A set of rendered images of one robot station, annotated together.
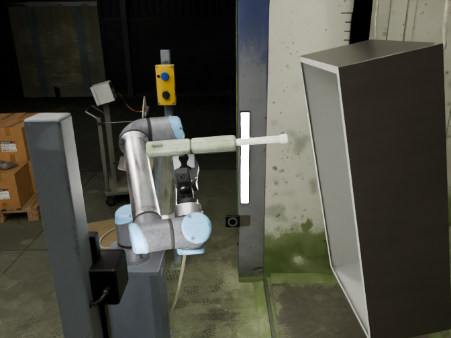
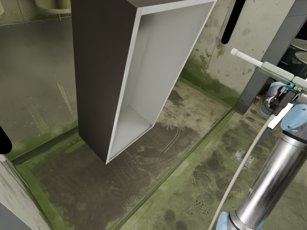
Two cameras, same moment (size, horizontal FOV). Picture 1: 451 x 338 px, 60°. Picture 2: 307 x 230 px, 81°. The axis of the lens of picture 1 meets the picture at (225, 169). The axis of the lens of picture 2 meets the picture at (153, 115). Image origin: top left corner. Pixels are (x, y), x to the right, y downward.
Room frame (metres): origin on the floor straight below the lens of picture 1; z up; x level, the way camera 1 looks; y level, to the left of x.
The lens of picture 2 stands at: (2.37, 0.08, 1.78)
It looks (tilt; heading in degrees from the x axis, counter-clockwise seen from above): 43 degrees down; 215
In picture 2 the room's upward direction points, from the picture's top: 10 degrees clockwise
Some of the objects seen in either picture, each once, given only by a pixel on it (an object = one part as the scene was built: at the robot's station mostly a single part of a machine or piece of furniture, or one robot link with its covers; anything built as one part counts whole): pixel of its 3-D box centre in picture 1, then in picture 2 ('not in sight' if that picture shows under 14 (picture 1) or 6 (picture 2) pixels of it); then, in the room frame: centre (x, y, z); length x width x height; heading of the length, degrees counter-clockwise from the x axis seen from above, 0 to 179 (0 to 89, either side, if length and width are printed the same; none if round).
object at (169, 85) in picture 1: (166, 84); not in sight; (2.63, 0.38, 1.42); 0.12 x 0.06 x 0.26; 90
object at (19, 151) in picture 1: (19, 140); not in sight; (4.05, 2.19, 0.69); 0.38 x 0.29 x 0.36; 1
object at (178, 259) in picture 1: (172, 167); not in sight; (2.69, 0.38, 0.82); 0.06 x 0.06 x 1.64; 0
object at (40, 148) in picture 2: not in sight; (122, 104); (1.09, -1.37, 0.11); 2.70 x 0.02 x 0.13; 0
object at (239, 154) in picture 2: not in sight; (243, 158); (0.54, 0.25, 0.01); 0.20 x 0.20 x 0.01; 0
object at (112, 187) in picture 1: (127, 142); not in sight; (4.08, 1.05, 0.64); 0.73 x 0.50 x 1.27; 100
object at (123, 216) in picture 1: (132, 223); not in sight; (1.80, 0.48, 0.83); 0.17 x 0.15 x 0.18; 106
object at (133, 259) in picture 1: (133, 247); not in sight; (1.80, 0.49, 0.69); 0.19 x 0.19 x 0.10
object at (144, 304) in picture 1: (139, 305); not in sight; (1.80, 0.49, 0.32); 0.31 x 0.31 x 0.64; 0
